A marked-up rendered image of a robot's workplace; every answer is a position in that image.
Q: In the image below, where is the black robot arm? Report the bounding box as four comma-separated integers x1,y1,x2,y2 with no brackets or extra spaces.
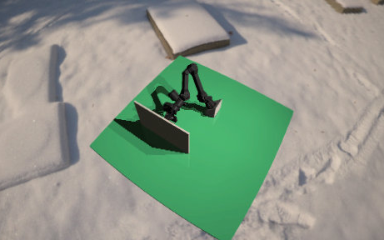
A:
168,63,217,109

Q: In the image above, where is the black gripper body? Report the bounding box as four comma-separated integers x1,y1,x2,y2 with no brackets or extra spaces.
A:
164,102,180,123

